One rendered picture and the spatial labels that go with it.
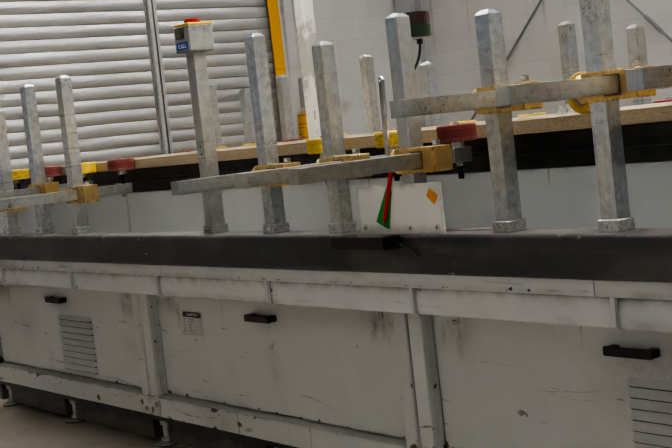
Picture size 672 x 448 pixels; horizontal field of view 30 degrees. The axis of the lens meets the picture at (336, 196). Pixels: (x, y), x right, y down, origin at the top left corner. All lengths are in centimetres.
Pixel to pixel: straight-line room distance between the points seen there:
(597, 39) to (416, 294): 72
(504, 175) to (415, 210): 25
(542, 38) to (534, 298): 963
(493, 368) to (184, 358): 132
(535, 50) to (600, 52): 984
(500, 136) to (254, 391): 148
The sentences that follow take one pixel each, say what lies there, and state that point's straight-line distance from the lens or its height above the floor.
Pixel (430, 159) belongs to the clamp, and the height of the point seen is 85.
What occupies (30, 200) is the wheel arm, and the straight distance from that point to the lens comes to 365.
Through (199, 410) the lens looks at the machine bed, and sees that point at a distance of 375.
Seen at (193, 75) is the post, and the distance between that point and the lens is 311.
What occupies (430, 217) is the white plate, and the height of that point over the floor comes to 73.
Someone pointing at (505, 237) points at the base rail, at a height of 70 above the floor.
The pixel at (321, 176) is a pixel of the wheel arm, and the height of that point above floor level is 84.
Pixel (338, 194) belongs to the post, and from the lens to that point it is 268.
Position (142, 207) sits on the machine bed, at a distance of 385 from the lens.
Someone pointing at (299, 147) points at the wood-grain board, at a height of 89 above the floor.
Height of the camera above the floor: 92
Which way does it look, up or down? 3 degrees down
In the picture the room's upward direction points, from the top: 6 degrees counter-clockwise
